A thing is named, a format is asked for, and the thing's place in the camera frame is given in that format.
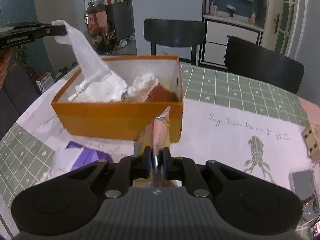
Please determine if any silver foil snack bag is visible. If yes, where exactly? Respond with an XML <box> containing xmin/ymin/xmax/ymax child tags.
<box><xmin>134</xmin><ymin>106</ymin><xmax>177</xmax><ymax>187</ymax></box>

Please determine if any orange cardboard box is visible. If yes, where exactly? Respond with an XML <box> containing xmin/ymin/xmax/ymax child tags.
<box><xmin>51</xmin><ymin>55</ymin><xmax>183</xmax><ymax>142</ymax></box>

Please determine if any brown bear-shaped sponge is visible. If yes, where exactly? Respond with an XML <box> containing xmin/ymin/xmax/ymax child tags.
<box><xmin>147</xmin><ymin>85</ymin><xmax>179</xmax><ymax>102</ymax></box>

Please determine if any white tissue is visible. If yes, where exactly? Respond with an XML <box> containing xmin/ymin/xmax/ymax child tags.
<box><xmin>68</xmin><ymin>72</ymin><xmax>159</xmax><ymax>102</ymax></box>

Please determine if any person left hand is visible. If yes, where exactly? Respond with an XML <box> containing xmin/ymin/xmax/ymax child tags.
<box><xmin>0</xmin><ymin>49</ymin><xmax>12</xmax><ymax>88</ymax></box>

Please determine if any purple tissue box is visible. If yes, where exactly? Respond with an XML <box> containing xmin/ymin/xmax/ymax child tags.
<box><xmin>66</xmin><ymin>141</ymin><xmax>114</xmax><ymax>171</ymax></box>

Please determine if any white blue carton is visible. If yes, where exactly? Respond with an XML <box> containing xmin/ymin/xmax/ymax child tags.
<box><xmin>36</xmin><ymin>72</ymin><xmax>54</xmax><ymax>94</ymax></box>

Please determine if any black sideboard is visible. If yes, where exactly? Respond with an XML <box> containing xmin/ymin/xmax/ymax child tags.
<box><xmin>106</xmin><ymin>0</ymin><xmax>135</xmax><ymax>43</ymax></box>

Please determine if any white printed paper sheet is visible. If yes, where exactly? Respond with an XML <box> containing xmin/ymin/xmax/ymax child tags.
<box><xmin>0</xmin><ymin>80</ymin><xmax>316</xmax><ymax>238</ymax></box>

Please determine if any green grid tablecloth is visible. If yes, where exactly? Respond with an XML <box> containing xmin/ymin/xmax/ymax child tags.
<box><xmin>61</xmin><ymin>64</ymin><xmax>319</xmax><ymax>177</ymax></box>

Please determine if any grey tablet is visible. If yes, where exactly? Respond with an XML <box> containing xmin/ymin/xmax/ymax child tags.
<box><xmin>289</xmin><ymin>170</ymin><xmax>316</xmax><ymax>201</ymax></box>

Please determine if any black chair right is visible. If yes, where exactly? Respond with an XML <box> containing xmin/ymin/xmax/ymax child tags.
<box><xmin>225</xmin><ymin>36</ymin><xmax>304</xmax><ymax>94</ymax></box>

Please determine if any black chair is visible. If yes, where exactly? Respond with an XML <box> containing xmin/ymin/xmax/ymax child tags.
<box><xmin>225</xmin><ymin>36</ymin><xmax>304</xmax><ymax>94</ymax></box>
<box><xmin>144</xmin><ymin>18</ymin><xmax>206</xmax><ymax>65</ymax></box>

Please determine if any black chair left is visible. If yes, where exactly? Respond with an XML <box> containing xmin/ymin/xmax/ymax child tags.
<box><xmin>144</xmin><ymin>18</ymin><xmax>206</xmax><ymax>65</ymax></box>

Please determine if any white drawer cabinet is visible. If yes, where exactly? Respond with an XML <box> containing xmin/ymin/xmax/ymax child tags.
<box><xmin>198</xmin><ymin>14</ymin><xmax>264</xmax><ymax>69</ymax></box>

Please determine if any smartphone on stand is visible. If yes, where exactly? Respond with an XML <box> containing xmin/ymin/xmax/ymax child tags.
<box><xmin>309</xmin><ymin>220</ymin><xmax>320</xmax><ymax>240</ymax></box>

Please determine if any yellow green bottle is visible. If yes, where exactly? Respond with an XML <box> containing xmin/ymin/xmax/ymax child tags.
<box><xmin>250</xmin><ymin>9</ymin><xmax>256</xmax><ymax>25</ymax></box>

